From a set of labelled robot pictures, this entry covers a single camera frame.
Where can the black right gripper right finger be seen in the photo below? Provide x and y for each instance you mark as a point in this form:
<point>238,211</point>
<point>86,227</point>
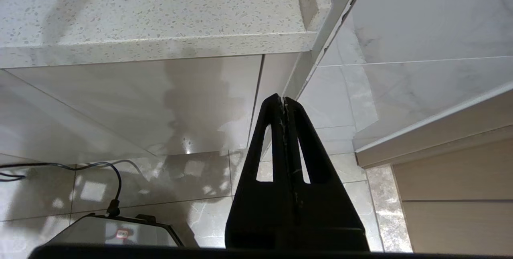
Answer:
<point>324,215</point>

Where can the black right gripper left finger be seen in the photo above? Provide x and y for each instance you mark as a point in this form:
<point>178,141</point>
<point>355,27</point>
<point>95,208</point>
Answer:
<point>256,211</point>

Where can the beige wooden cabinet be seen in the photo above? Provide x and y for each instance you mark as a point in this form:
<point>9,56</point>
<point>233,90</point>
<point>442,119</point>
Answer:
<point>461,179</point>

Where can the flat grey floor device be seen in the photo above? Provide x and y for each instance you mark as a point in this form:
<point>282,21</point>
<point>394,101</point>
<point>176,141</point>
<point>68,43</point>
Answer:
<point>116,233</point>

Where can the white glossy cabinet front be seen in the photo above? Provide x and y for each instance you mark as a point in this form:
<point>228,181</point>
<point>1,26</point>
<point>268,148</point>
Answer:
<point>140,106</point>

